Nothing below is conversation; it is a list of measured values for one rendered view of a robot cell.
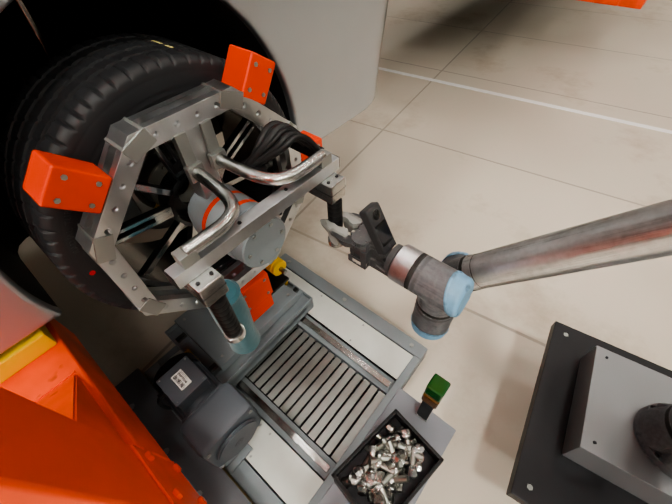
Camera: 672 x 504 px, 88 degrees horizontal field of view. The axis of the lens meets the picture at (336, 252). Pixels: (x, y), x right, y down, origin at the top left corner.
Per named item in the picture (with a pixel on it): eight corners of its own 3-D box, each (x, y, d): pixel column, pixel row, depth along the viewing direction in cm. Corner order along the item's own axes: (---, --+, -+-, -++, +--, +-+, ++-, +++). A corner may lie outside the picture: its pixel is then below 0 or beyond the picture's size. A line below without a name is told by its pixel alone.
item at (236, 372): (260, 268, 171) (256, 255, 163) (314, 307, 155) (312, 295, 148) (172, 341, 147) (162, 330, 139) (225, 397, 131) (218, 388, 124)
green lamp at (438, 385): (432, 378, 80) (435, 371, 77) (448, 389, 78) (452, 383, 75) (423, 392, 78) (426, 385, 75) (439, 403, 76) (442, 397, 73)
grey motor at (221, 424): (204, 362, 141) (170, 319, 114) (276, 435, 122) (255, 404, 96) (165, 398, 132) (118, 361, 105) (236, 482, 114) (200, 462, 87)
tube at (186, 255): (203, 174, 74) (185, 128, 66) (264, 212, 65) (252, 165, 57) (126, 220, 65) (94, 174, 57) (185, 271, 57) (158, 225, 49)
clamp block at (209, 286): (201, 266, 67) (191, 248, 63) (230, 290, 64) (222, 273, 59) (178, 283, 65) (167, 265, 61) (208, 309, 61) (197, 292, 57)
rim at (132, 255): (250, 114, 114) (75, 23, 70) (301, 137, 104) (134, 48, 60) (199, 249, 125) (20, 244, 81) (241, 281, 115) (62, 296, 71)
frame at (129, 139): (297, 222, 120) (269, 52, 79) (311, 230, 118) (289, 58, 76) (159, 333, 94) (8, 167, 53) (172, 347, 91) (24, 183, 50)
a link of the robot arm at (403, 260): (405, 271, 71) (429, 243, 75) (386, 259, 73) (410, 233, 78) (401, 295, 78) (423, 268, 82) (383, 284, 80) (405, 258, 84)
